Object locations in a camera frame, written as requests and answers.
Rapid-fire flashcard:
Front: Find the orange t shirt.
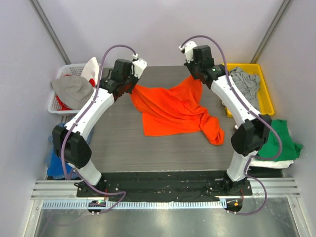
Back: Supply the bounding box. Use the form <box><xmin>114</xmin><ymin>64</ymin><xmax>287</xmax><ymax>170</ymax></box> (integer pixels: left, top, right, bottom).
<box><xmin>131</xmin><ymin>76</ymin><xmax>225</xmax><ymax>146</ymax></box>

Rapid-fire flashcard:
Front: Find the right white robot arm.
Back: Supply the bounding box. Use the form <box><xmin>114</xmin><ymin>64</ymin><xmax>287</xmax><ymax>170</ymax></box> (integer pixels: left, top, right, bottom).
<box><xmin>179</xmin><ymin>41</ymin><xmax>272</xmax><ymax>195</ymax></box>

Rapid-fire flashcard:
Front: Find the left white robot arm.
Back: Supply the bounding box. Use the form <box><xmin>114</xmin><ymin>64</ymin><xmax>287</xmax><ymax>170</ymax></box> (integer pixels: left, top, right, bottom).
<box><xmin>52</xmin><ymin>54</ymin><xmax>148</xmax><ymax>197</ymax></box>

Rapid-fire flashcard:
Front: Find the white cloth in basket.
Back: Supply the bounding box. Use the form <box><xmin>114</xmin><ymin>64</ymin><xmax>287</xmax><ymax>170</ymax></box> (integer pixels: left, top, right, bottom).
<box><xmin>80</xmin><ymin>57</ymin><xmax>100</xmax><ymax>87</ymax></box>

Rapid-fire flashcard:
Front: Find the grey shirt in yellow bin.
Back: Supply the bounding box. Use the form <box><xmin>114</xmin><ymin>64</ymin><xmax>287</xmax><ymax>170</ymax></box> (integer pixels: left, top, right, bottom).
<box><xmin>230</xmin><ymin>67</ymin><xmax>260</xmax><ymax>110</ymax></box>

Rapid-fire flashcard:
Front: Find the white plastic basket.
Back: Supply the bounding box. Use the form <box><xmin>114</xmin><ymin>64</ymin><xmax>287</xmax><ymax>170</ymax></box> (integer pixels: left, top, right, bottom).
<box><xmin>47</xmin><ymin>63</ymin><xmax>104</xmax><ymax>116</ymax></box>

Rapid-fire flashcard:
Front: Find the beige grey shirt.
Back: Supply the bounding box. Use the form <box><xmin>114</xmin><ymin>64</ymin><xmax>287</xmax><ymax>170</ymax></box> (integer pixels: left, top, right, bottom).
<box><xmin>51</xmin><ymin>75</ymin><xmax>94</xmax><ymax>110</ymax></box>

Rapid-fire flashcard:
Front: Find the red cloth in basket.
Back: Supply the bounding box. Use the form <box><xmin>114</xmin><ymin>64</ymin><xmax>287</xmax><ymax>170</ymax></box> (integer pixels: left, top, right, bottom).
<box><xmin>55</xmin><ymin>95</ymin><xmax>72</xmax><ymax>111</ymax></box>

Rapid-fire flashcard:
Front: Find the yellow plastic bin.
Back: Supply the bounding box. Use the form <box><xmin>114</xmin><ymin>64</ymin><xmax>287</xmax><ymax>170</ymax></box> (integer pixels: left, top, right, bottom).
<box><xmin>227</xmin><ymin>63</ymin><xmax>275</xmax><ymax>116</ymax></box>

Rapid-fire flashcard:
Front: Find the blue white checkered cloth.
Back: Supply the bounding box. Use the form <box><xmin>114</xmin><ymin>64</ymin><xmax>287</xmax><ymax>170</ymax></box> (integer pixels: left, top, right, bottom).
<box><xmin>45</xmin><ymin>122</ymin><xmax>93</xmax><ymax>180</ymax></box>

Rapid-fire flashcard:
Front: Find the white folded t shirt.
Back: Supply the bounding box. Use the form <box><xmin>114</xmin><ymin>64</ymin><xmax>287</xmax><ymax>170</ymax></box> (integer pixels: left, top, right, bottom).
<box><xmin>250</xmin><ymin>158</ymin><xmax>294</xmax><ymax>169</ymax></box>

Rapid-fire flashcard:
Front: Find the green folded t shirt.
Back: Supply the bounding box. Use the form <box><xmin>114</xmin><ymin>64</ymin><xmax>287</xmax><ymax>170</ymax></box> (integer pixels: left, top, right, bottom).
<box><xmin>257</xmin><ymin>119</ymin><xmax>303</xmax><ymax>161</ymax></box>

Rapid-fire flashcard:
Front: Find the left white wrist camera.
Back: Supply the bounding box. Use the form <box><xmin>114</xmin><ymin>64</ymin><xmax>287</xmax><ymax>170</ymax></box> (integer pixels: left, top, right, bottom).
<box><xmin>132</xmin><ymin>53</ymin><xmax>148</xmax><ymax>79</ymax></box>

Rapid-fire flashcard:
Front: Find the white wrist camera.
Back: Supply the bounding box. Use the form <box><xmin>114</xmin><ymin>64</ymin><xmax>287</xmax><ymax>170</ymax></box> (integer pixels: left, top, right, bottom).
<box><xmin>179</xmin><ymin>41</ymin><xmax>197</xmax><ymax>63</ymax></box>
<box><xmin>132</xmin><ymin>53</ymin><xmax>148</xmax><ymax>79</ymax></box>

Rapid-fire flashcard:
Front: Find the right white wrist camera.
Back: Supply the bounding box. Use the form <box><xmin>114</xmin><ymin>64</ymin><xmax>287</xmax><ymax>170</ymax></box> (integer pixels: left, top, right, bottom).
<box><xmin>179</xmin><ymin>41</ymin><xmax>197</xmax><ymax>63</ymax></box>

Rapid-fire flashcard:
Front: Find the right corner metal post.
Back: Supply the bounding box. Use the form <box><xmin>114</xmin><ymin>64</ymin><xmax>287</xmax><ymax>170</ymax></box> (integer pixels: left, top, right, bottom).
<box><xmin>250</xmin><ymin>0</ymin><xmax>293</xmax><ymax>64</ymax></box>

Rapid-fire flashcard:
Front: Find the corner metal post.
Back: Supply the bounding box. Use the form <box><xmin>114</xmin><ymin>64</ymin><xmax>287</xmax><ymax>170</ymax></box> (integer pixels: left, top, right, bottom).
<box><xmin>29</xmin><ymin>0</ymin><xmax>71</xmax><ymax>65</ymax></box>
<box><xmin>250</xmin><ymin>0</ymin><xmax>293</xmax><ymax>64</ymax></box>

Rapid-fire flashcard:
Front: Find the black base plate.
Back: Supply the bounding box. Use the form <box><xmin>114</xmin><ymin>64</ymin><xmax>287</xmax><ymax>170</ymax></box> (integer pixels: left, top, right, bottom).
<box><xmin>76</xmin><ymin>170</ymin><xmax>253</xmax><ymax>203</ymax></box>

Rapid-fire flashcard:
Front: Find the left corner metal post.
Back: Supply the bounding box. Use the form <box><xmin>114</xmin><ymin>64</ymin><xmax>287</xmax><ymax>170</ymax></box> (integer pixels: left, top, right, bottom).
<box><xmin>29</xmin><ymin>0</ymin><xmax>71</xmax><ymax>65</ymax></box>

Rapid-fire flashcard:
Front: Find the slotted cable duct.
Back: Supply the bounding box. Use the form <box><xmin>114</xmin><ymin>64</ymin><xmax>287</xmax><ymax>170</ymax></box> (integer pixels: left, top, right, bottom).
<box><xmin>42</xmin><ymin>199</ymin><xmax>227</xmax><ymax>210</ymax></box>

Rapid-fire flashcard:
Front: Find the aluminium rail frame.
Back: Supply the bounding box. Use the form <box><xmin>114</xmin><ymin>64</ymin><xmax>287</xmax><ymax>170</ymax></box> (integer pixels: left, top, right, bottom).
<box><xmin>24</xmin><ymin>172</ymin><xmax>311</xmax><ymax>237</ymax></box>

